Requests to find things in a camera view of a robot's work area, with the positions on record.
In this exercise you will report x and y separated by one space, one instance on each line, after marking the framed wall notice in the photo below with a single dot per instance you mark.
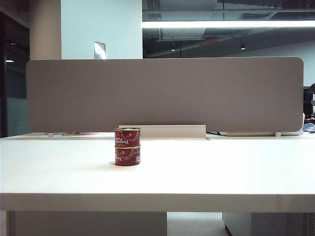
99 50

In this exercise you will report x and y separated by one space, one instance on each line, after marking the red tomato paste can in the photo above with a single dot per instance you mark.
127 157
127 138

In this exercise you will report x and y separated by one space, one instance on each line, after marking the white desk modesty panel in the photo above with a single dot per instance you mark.
88 223

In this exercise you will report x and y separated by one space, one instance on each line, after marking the black ceiling spot lamp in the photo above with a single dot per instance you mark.
242 46

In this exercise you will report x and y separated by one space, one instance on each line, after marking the white flat desk device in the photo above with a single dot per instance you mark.
253 133

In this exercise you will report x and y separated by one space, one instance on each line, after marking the white partition bracket foot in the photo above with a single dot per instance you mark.
278 134
51 134

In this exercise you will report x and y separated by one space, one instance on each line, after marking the grey fabric desk partition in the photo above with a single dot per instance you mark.
165 93

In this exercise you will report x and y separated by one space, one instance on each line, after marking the black office chair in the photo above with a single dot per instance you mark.
307 98

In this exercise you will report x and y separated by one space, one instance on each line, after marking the blue cloth bundle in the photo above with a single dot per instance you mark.
309 127

